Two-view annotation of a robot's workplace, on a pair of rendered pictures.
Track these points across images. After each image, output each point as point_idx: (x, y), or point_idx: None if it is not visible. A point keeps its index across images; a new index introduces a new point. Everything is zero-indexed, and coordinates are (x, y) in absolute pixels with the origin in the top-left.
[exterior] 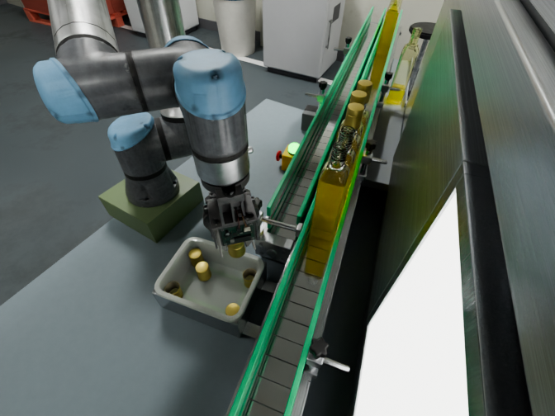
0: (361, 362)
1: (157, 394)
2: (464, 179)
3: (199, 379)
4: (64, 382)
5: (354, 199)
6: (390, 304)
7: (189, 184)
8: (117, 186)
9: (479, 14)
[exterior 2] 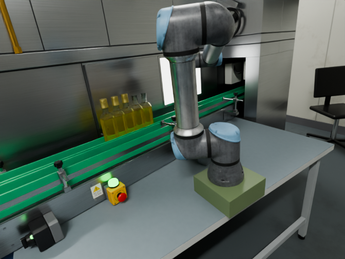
0: (171, 103)
1: None
2: (160, 55)
3: None
4: (255, 145)
5: None
6: (165, 87)
7: (200, 174)
8: (253, 183)
9: (123, 50)
